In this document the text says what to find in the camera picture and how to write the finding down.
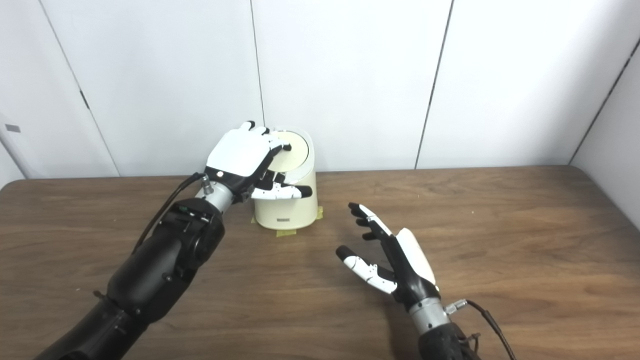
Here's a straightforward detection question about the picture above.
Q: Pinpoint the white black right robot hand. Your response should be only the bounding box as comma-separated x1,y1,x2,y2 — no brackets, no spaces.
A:
335,202,442,311

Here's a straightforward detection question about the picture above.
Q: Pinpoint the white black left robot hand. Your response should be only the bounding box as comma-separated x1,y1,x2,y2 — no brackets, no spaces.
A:
204,120,313,203

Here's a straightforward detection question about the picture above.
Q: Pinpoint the cream round bin lid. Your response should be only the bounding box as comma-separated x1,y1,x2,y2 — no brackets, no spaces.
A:
272,131,310,173

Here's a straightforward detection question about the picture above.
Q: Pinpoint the cream-colored bin body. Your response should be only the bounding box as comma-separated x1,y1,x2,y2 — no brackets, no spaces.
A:
252,129,319,231

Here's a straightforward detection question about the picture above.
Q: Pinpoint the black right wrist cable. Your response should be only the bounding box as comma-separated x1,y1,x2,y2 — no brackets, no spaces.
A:
445,299,519,360

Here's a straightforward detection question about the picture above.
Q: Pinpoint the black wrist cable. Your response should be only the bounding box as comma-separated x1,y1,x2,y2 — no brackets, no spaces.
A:
445,299,519,360
131,172,213,256

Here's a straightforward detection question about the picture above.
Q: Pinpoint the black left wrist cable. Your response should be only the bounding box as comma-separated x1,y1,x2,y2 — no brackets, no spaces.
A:
131,172,213,256

